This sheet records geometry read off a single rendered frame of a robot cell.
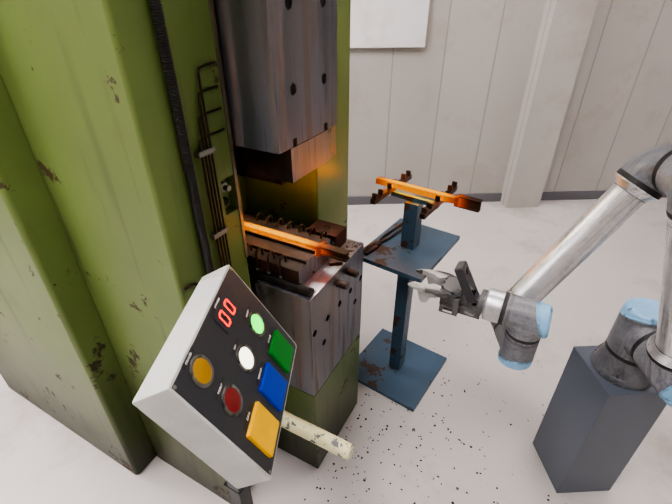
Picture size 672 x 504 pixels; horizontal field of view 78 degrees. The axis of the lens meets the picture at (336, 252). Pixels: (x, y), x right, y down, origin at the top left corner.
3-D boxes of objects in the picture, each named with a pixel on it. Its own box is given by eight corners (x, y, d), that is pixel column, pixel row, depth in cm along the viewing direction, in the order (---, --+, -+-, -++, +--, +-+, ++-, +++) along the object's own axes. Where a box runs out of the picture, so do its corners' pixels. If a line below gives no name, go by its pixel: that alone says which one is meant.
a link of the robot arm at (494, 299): (502, 304, 107) (508, 284, 115) (483, 298, 109) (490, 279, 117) (495, 330, 112) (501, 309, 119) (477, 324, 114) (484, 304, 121)
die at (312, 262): (330, 257, 145) (330, 236, 141) (299, 288, 131) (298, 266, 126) (236, 229, 162) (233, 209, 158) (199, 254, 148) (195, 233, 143)
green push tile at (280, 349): (294, 349, 101) (277, 328, 97) (289, 373, 94) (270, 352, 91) (288, 351, 101) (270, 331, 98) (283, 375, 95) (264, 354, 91)
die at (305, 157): (329, 160, 126) (329, 128, 121) (293, 183, 111) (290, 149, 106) (223, 139, 143) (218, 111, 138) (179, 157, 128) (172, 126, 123)
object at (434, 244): (459, 239, 188) (460, 236, 187) (420, 283, 161) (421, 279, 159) (400, 221, 203) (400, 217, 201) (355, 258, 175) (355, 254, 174)
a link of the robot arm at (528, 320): (544, 348, 108) (555, 319, 102) (494, 332, 113) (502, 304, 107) (548, 326, 115) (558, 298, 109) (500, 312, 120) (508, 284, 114)
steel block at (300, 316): (360, 331, 178) (364, 242, 154) (314, 396, 150) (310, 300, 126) (255, 292, 200) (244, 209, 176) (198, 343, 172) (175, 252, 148)
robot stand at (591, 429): (580, 440, 186) (631, 343, 154) (609, 490, 168) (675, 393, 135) (532, 442, 185) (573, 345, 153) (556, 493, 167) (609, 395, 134)
